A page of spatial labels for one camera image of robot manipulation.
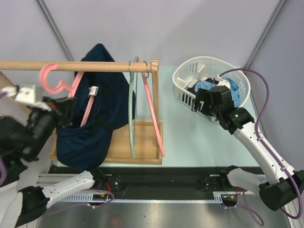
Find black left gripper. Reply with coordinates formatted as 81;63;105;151
24;95;78;158

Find light blue shorts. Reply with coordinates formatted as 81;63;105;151
189;78;241;107

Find dark grey shorts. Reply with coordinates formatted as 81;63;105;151
187;78;219;95

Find pink plastic hanger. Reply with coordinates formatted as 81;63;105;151
39;63;99;127

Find pink hanger with metal hook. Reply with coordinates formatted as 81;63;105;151
141;60;165;158

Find pale green hanger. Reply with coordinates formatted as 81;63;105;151
128;61;136;159

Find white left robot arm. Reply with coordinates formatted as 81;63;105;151
0;97;105;228

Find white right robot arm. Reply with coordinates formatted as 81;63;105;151
191;86;304;211

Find navy blue shorts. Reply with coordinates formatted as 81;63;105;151
56;43;136;171

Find white plastic laundry basket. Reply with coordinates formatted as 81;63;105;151
172;56;251;108

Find wooden rack rod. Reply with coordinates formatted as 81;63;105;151
0;61;158;73

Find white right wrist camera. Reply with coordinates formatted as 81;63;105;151
214;76;231;89

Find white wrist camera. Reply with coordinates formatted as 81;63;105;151
0;84;52;112
214;76;231;89

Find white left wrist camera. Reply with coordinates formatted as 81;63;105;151
0;84;52;112

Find wooden rack left post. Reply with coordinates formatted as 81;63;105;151
0;71;30;114

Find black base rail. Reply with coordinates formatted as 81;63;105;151
48;167;263;203

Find white slotted cable duct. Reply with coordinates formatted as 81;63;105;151
57;191;225;204

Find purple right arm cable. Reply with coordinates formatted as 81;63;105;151
219;68;302;226

